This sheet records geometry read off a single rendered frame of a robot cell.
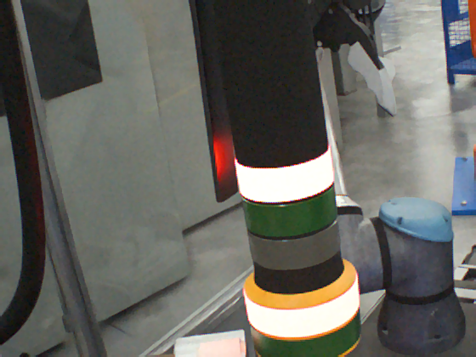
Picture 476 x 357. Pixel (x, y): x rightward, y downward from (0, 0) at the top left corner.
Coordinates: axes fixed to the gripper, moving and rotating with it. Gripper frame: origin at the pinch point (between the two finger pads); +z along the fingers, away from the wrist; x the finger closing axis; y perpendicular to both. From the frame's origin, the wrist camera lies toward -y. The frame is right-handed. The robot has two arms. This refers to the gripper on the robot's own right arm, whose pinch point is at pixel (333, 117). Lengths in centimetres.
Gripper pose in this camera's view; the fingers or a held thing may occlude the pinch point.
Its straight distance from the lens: 83.2
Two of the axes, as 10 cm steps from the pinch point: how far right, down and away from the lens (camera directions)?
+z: 1.6, 9.3, 3.2
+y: 5.5, -3.5, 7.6
